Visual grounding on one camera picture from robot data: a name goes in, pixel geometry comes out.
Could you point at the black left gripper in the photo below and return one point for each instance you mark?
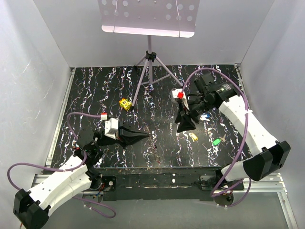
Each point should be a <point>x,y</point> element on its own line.
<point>127,136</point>

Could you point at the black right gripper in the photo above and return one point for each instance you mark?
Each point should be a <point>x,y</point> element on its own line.
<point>186,123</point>

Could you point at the yellow tag key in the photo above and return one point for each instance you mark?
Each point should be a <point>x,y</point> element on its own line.
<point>193,137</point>

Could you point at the metal key ring disc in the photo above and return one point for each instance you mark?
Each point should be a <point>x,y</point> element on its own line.
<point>153,148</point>

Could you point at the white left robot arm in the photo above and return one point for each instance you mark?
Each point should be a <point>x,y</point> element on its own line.
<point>34,206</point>

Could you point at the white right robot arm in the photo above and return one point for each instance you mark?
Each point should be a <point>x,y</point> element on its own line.
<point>268,154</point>

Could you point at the blue tag key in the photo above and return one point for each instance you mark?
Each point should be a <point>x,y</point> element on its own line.
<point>205,117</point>

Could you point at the yellow toy block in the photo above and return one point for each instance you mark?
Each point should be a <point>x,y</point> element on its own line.
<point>125,104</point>

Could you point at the green tag key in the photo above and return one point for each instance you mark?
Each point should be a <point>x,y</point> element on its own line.
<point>219,140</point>

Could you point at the lilac music stand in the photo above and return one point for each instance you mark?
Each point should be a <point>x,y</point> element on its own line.
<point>166,18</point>

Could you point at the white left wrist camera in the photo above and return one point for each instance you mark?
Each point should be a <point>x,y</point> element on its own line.
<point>111,125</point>

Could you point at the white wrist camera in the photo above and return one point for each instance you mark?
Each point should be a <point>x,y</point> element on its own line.
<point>178,96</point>
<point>111,125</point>

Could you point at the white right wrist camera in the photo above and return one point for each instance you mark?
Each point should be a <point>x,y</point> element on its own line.
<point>178,96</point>

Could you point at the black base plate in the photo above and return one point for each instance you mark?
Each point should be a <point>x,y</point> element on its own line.
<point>154,183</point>

